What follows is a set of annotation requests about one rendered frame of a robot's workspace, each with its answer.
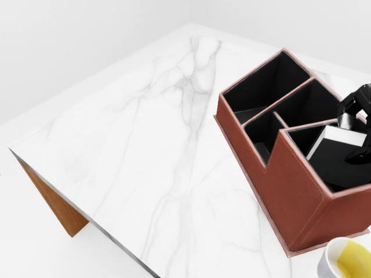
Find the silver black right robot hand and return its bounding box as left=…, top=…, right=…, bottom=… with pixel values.
left=337, top=83, right=371, bottom=165

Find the black book with white pages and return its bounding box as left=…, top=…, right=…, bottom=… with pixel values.
left=305, top=124, right=371, bottom=192

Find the red-brown desk caddy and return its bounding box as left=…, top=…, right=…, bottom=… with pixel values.
left=213, top=48, right=371, bottom=258

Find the white cup with yellow inside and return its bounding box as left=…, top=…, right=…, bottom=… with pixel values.
left=317, top=236, right=371, bottom=278

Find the brown wooden table leg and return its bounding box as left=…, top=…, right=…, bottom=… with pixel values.
left=16, top=158, right=90, bottom=239

